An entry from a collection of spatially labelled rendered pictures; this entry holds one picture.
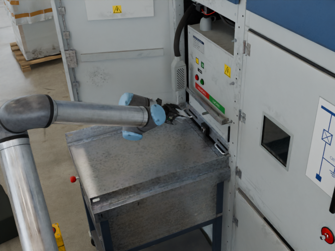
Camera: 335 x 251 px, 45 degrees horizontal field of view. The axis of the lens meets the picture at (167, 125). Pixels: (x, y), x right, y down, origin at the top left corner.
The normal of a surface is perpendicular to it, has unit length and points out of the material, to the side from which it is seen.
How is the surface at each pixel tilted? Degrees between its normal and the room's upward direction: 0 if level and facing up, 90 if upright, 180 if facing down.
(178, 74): 90
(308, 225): 90
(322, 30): 90
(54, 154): 0
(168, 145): 0
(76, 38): 90
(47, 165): 0
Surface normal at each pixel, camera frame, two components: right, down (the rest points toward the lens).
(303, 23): -0.92, 0.25
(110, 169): -0.04, -0.84
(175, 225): 0.39, 0.49
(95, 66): 0.07, 0.54
